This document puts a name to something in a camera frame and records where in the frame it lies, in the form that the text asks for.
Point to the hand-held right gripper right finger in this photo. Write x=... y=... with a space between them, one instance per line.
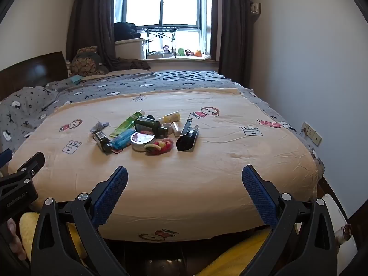
x=258 y=198

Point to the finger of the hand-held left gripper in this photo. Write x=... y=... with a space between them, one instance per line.
x=30 y=165
x=5 y=156

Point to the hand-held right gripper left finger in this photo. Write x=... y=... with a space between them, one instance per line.
x=110 y=197

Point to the black bottle with white label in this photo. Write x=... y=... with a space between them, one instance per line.
x=103 y=143

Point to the blue plastic packet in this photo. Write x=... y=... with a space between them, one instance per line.
x=123 y=140

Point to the round metal tin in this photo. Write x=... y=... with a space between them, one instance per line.
x=142 y=141

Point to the green tube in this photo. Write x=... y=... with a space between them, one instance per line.
x=126 y=123

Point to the dark green bottle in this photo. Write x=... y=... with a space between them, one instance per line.
x=148 y=125

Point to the white tape roll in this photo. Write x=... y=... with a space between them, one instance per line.
x=166 y=128

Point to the small white bottle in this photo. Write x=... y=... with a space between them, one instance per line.
x=176 y=128

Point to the pale yellow bottle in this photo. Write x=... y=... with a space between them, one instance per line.
x=171 y=117

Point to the person's left hand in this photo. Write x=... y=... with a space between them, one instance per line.
x=15 y=235

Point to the grey printed pillow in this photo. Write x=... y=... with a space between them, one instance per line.
x=23 y=106

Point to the beige printed blanket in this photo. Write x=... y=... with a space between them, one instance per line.
x=187 y=184

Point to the dark wooden headboard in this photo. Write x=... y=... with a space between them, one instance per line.
x=31 y=70

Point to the teal cloth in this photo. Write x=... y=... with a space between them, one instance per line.
x=75 y=79

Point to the brown patterned plush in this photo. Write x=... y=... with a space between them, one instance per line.
x=86 y=61

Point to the dark cloth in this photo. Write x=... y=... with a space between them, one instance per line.
x=129 y=63

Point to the white storage box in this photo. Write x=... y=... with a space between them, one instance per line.
x=129 y=49

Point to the dark brown curtain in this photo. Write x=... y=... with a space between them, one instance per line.
x=89 y=20
x=230 y=26

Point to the orange toy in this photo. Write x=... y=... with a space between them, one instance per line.
x=198 y=53

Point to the monkey figure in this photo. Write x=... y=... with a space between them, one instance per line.
x=166 y=49
x=188 y=52

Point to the green frog toy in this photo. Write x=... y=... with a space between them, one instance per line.
x=180 y=52

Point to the dark blue plush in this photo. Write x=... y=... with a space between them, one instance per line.
x=125 y=30

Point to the window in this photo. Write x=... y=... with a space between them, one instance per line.
x=161 y=3

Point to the dark wooden bed frame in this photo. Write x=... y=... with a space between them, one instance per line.
x=326 y=188

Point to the wall socket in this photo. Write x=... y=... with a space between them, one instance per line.
x=315 y=137
x=305 y=127

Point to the wall shelf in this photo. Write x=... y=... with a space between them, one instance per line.
x=256 y=8

